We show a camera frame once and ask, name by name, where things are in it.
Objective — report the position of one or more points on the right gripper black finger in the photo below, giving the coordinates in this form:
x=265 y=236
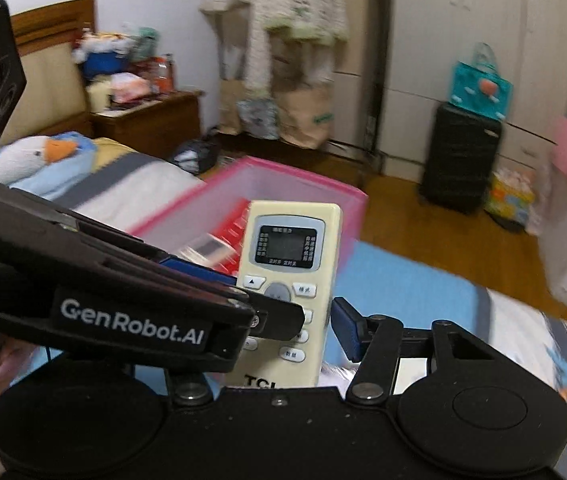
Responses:
x=374 y=344

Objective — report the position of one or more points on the cream TCL remote control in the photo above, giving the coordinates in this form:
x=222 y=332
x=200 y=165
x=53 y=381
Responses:
x=291 y=253

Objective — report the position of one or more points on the white grey-screen remote control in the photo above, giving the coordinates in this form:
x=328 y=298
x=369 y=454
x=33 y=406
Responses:
x=210 y=251

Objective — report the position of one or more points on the striped bed blanket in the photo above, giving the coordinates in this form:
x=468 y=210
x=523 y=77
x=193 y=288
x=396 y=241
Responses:
x=134 y=186

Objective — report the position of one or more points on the goose plush toy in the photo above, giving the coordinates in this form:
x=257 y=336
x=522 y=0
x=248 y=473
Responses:
x=47 y=166

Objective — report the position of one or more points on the pink storage box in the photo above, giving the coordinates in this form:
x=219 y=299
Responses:
x=202 y=209

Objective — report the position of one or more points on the wooden headboard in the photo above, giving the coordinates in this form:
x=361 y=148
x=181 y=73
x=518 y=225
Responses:
x=55 y=99

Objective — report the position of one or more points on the red paper bag with glasses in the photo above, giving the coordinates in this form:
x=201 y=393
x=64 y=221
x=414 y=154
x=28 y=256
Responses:
x=227 y=239

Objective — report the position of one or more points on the wooden nightstand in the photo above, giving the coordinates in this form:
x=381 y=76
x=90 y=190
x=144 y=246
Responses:
x=156 y=128

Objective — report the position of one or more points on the colourful tissue pack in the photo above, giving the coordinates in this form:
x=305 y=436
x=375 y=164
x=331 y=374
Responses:
x=509 y=199

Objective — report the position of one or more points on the black bag on floor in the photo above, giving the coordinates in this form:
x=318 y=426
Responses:
x=196 y=156

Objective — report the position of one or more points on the black suitcase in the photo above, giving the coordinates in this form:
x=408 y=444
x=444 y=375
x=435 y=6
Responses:
x=461 y=157

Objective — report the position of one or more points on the brown paper bag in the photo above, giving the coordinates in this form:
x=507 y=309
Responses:
x=305 y=113

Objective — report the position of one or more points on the patterned plastic bag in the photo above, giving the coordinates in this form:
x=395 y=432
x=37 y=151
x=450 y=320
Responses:
x=259 y=118

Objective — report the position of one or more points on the teal handbag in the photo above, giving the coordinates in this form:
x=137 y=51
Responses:
x=478 y=87

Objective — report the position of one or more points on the cream knitted cardigan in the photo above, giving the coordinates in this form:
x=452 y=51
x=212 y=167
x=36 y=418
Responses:
x=322 y=22

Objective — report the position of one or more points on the white wardrobe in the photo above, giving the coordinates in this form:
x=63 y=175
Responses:
x=428 y=38

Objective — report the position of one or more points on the black clothes rack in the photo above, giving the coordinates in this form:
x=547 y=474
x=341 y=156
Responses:
x=379 y=29

